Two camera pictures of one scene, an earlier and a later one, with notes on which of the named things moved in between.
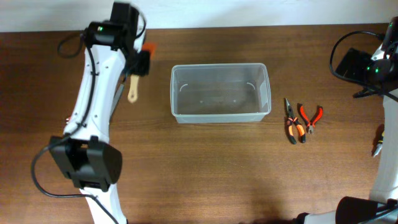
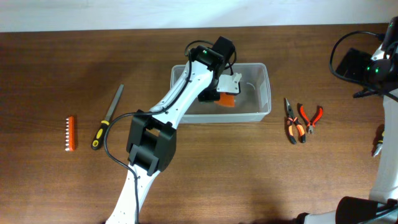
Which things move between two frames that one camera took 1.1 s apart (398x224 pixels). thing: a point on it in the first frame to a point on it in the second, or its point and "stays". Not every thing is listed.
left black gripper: x=145 y=69 to x=210 y=96
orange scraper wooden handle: x=133 y=92 to x=226 y=100
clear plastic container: x=219 y=93 stays
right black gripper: x=360 y=59 stays
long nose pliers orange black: x=292 y=118 stays
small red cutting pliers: x=310 y=126 stays
